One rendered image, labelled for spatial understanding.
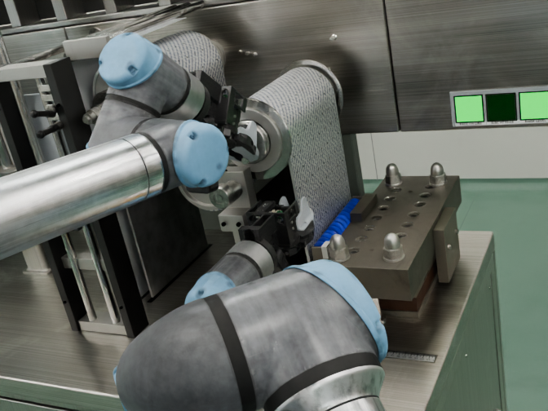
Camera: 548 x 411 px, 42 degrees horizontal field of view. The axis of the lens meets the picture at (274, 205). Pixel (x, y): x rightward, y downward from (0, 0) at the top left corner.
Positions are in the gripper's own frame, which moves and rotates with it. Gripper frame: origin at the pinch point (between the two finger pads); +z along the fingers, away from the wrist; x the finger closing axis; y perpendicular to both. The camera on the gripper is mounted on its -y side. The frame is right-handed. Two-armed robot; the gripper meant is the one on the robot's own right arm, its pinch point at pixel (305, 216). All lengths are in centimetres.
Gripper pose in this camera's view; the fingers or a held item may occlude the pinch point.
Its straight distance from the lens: 127.5
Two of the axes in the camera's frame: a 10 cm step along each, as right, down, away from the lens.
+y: -1.8, -9.1, -3.8
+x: -8.9, -0.1, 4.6
